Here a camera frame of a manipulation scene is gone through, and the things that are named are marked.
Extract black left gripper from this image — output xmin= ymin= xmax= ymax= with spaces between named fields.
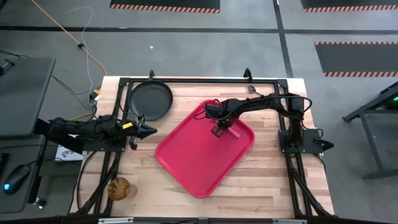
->
xmin=123 ymin=114 xmax=158 ymax=151

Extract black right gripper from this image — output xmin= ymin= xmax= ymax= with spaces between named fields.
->
xmin=211 ymin=107 xmax=234 ymax=138

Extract black round plate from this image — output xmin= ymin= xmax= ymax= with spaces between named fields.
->
xmin=128 ymin=80 xmax=174 ymax=122

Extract silver metal spoon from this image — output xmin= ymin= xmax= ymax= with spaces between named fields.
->
xmin=247 ymin=85 xmax=265 ymax=97

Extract red plastic tray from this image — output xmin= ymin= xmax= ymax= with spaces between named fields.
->
xmin=155 ymin=99 xmax=256 ymax=199

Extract white printed box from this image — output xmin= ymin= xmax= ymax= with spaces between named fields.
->
xmin=55 ymin=143 xmax=85 ymax=163

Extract black hazard-striped floor mat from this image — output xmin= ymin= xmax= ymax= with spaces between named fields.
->
xmin=314 ymin=40 xmax=398 ymax=78
xmin=109 ymin=0 xmax=221 ymax=14
xmin=300 ymin=0 xmax=398 ymax=14

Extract black computer mouse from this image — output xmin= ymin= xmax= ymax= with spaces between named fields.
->
xmin=2 ymin=164 xmax=32 ymax=195

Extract dark grey desk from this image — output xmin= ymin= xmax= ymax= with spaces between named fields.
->
xmin=0 ymin=134 xmax=48 ymax=215

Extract black tool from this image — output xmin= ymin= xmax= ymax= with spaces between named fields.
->
xmin=0 ymin=58 xmax=16 ymax=77

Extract neighbouring workstation table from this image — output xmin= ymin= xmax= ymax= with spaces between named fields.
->
xmin=341 ymin=81 xmax=398 ymax=182

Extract black computer with green lights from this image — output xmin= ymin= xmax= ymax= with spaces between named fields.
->
xmin=384 ymin=90 xmax=398 ymax=110

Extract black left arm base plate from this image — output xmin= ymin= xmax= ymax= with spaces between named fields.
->
xmin=82 ymin=136 xmax=127 ymax=153

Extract black metal table frame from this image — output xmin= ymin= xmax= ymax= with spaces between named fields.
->
xmin=74 ymin=76 xmax=335 ymax=218

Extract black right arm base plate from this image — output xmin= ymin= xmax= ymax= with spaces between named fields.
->
xmin=277 ymin=128 xmax=325 ymax=155

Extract grey cable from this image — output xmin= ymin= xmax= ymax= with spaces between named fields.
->
xmin=63 ymin=5 xmax=95 ymax=94

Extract silver metal bracket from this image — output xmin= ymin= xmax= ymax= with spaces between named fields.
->
xmin=98 ymin=217 xmax=135 ymax=224
xmin=272 ymin=218 xmax=308 ymax=224

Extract orange cable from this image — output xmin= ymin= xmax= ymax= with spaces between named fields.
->
xmin=30 ymin=0 xmax=108 ymax=77

